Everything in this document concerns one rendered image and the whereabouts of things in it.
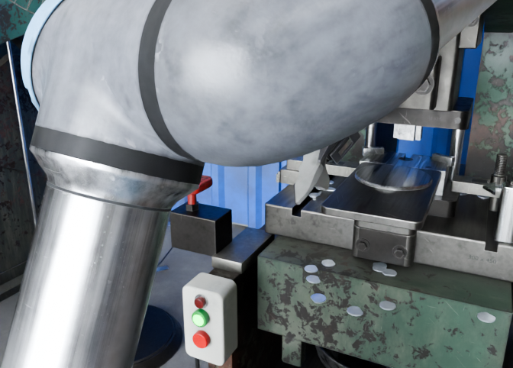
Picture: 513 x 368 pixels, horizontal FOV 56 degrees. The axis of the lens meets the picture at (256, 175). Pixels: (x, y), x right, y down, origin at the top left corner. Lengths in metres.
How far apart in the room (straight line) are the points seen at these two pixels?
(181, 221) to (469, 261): 0.48
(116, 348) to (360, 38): 0.24
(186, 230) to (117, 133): 0.59
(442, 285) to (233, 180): 1.75
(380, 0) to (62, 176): 0.21
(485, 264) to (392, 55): 0.61
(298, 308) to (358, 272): 0.12
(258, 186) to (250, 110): 2.13
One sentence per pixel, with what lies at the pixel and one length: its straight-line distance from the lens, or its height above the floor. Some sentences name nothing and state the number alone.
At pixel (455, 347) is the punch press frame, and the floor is 0.57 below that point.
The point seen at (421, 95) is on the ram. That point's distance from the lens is 0.81.
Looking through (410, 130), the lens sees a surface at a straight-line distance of 0.92.
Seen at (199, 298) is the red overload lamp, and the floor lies 0.62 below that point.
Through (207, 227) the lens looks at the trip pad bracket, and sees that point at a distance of 0.84.
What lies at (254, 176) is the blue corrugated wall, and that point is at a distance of 2.35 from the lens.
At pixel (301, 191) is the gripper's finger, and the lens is 0.59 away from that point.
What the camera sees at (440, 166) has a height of 0.78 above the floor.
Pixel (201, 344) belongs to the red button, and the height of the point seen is 0.54.
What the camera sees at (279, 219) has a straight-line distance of 0.90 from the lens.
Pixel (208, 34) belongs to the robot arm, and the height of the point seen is 1.03.
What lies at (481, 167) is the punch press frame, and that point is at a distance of 1.12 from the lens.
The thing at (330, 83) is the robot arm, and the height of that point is 1.00.
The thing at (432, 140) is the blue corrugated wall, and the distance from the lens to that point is 2.10.
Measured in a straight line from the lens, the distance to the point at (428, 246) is 0.84.
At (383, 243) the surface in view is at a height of 0.68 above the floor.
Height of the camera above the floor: 1.03
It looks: 18 degrees down
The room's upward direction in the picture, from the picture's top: straight up
